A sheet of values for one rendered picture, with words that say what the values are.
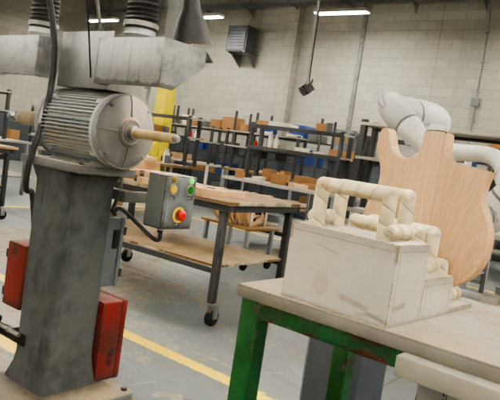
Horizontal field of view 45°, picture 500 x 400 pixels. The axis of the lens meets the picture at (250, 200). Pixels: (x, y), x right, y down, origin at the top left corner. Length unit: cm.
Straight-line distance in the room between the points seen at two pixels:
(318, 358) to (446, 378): 121
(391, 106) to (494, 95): 1077
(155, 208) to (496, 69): 1135
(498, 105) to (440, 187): 1140
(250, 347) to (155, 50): 87
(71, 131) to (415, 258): 126
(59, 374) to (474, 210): 151
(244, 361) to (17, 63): 142
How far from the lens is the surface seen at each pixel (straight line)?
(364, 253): 126
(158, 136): 192
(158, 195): 220
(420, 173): 161
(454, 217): 157
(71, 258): 218
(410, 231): 131
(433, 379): 119
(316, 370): 236
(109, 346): 239
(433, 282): 141
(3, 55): 246
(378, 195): 126
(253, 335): 145
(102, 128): 198
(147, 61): 179
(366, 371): 232
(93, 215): 220
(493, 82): 1308
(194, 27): 198
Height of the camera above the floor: 124
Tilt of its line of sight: 4 degrees down
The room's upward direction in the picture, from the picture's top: 8 degrees clockwise
